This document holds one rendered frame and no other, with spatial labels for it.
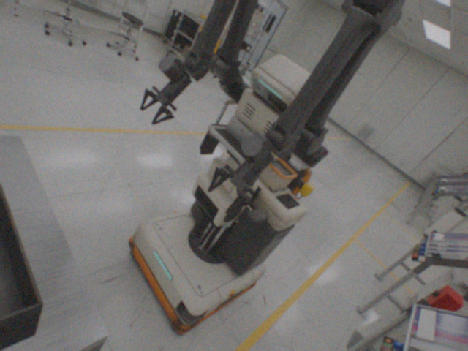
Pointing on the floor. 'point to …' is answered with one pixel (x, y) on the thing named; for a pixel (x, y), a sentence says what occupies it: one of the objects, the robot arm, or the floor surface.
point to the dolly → (179, 28)
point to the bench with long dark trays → (93, 25)
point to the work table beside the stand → (48, 261)
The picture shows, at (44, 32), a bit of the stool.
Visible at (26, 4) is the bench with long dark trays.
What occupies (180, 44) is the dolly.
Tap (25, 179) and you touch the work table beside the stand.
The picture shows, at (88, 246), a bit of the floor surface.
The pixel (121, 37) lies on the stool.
